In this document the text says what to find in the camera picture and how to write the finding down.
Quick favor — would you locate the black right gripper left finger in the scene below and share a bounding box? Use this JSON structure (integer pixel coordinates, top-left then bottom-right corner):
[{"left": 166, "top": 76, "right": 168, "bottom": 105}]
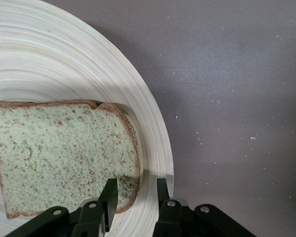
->
[{"left": 11, "top": 178, "right": 119, "bottom": 237}]

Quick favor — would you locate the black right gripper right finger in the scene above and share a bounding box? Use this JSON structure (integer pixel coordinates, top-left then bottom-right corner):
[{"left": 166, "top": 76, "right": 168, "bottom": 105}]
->
[{"left": 156, "top": 178, "right": 258, "bottom": 237}]

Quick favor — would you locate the brown bread slice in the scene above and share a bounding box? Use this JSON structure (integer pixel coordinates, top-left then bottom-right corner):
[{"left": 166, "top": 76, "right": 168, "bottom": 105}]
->
[{"left": 0, "top": 99, "right": 142, "bottom": 220}]

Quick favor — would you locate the round wooden plate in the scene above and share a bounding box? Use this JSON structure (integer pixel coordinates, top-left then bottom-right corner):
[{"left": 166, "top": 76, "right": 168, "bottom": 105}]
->
[{"left": 0, "top": 0, "right": 175, "bottom": 237}]

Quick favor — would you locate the brown table cover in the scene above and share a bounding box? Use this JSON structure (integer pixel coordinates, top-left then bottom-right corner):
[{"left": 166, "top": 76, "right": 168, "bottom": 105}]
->
[{"left": 39, "top": 0, "right": 296, "bottom": 237}]

